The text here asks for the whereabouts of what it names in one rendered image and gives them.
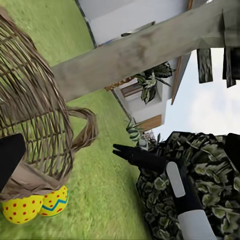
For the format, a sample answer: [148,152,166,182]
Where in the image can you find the wicker basket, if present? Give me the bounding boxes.
[0,6,99,203]

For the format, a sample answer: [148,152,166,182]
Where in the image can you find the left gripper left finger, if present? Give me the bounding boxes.
[0,133,27,193]

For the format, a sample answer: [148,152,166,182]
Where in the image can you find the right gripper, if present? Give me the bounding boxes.
[113,144,156,171]

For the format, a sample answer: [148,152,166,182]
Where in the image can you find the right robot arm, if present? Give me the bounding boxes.
[113,138,217,240]

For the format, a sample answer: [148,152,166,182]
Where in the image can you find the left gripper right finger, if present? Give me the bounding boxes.
[224,132,240,173]

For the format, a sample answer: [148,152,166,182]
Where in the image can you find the easter egg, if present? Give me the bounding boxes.
[1,195,44,224]
[2,186,69,218]

